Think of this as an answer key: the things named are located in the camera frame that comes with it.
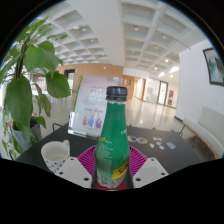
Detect framed landscape painting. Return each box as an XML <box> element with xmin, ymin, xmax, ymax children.
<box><xmin>202</xmin><ymin>47</ymin><xmax>224</xmax><ymax>88</ymax></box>

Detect long white bench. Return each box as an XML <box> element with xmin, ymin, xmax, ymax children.
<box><xmin>181</xmin><ymin>105</ymin><xmax>224</xmax><ymax>160</ymax></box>

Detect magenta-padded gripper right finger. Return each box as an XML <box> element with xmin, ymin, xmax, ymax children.
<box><xmin>127</xmin><ymin>144</ymin><xmax>170</xmax><ymax>190</ymax></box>

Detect green potted plant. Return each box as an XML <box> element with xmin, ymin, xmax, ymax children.
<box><xmin>0</xmin><ymin>16</ymin><xmax>73</xmax><ymax>161</ymax></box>

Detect small blue card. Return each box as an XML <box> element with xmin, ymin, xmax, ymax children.
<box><xmin>165</xmin><ymin>141</ymin><xmax>177</xmax><ymax>150</ymax></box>

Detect green plastic drink bottle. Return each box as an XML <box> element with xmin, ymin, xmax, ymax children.
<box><xmin>92</xmin><ymin>85</ymin><xmax>132</xmax><ymax>191</ymax></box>

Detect round ceiling lights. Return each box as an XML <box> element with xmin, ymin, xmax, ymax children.
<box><xmin>71</xmin><ymin>9</ymin><xmax>181</xmax><ymax>78</ymax></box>

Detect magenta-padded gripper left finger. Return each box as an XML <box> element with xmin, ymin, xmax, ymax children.
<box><xmin>54</xmin><ymin>144</ymin><xmax>99</xmax><ymax>190</ymax></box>

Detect flat round red coaster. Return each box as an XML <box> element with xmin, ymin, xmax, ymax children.
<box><xmin>96</xmin><ymin>181</ymin><xmax>128</xmax><ymax>192</ymax></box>

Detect white mug with grey dots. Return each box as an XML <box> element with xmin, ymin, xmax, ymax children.
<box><xmin>40</xmin><ymin>139</ymin><xmax>72</xmax><ymax>174</ymax></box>

